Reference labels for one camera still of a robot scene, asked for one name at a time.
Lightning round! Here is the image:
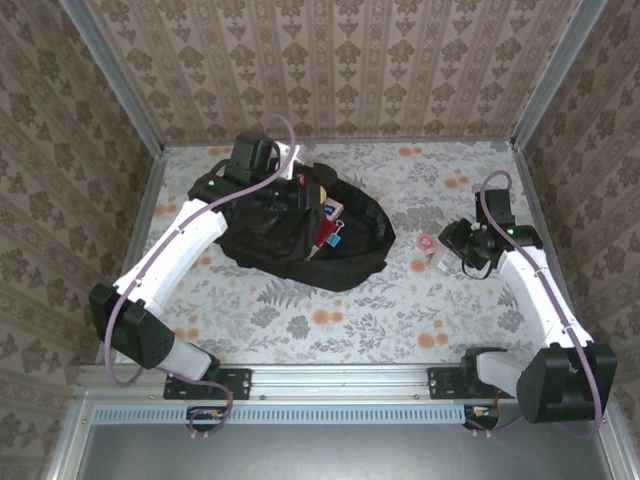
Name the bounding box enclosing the red snap wallet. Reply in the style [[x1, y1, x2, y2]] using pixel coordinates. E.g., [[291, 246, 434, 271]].
[[313, 218, 342, 252]]

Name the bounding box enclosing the blue binder clip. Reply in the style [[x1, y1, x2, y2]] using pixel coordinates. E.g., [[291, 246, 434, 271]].
[[327, 219, 349, 249]]

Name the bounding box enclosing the black backpack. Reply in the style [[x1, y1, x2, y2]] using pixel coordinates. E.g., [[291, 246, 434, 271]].
[[215, 162, 397, 292]]

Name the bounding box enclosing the floral table cover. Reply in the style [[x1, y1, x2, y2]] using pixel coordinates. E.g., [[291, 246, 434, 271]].
[[113, 140, 581, 365]]

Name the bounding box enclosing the grey metal panel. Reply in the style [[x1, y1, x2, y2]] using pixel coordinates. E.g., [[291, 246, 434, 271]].
[[74, 422, 619, 480]]

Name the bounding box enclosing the aluminium panel edge bar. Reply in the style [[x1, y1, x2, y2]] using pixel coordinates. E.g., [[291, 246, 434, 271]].
[[592, 394, 640, 480], [47, 399, 94, 480]]

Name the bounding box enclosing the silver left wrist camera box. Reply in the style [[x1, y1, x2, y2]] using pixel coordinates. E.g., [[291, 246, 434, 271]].
[[272, 141, 302, 180]]

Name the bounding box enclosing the aluminium side rail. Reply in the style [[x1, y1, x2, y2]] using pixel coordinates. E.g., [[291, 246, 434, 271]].
[[94, 147, 169, 365], [512, 144, 591, 362]]

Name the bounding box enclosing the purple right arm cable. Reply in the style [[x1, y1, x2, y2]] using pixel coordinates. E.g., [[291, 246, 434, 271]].
[[472, 169, 609, 441]]

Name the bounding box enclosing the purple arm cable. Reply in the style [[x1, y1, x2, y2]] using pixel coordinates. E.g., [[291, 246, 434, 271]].
[[472, 169, 609, 441], [107, 113, 296, 439]]

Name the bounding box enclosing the aluminium frame post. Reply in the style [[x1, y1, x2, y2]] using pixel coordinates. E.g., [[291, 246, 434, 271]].
[[509, 0, 609, 151], [59, 0, 166, 157]]

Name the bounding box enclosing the black cable connector socket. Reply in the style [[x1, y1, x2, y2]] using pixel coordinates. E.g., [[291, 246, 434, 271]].
[[187, 407, 229, 426], [463, 404, 501, 431]]

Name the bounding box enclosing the aluminium front rail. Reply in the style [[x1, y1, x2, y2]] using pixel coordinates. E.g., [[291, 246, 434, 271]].
[[74, 363, 612, 401]]

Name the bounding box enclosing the grey slotted cable duct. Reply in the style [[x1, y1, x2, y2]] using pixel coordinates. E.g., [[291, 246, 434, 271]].
[[92, 403, 469, 426]]

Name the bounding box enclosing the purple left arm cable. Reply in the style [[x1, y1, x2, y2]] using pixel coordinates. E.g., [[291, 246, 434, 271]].
[[107, 113, 296, 439]]

